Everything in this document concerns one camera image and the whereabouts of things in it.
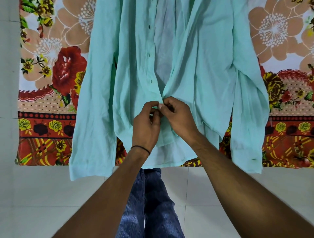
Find person's right hand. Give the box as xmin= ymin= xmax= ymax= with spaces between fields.
xmin=158 ymin=97 xmax=201 ymax=144

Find person's left hand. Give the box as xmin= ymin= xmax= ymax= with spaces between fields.
xmin=132 ymin=101 xmax=162 ymax=154

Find turquoise button-up shirt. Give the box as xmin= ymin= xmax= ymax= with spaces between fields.
xmin=69 ymin=0 xmax=270 ymax=181

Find person's right forearm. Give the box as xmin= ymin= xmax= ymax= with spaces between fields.
xmin=189 ymin=132 xmax=314 ymax=238

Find person's left forearm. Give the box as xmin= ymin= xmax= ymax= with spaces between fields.
xmin=52 ymin=147 xmax=151 ymax=238

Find black wrist band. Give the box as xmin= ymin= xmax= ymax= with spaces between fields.
xmin=131 ymin=145 xmax=151 ymax=155

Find blue denim jeans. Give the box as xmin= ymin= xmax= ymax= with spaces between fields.
xmin=115 ymin=168 xmax=185 ymax=238

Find floral patterned bedsheet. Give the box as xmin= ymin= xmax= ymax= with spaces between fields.
xmin=15 ymin=0 xmax=314 ymax=169

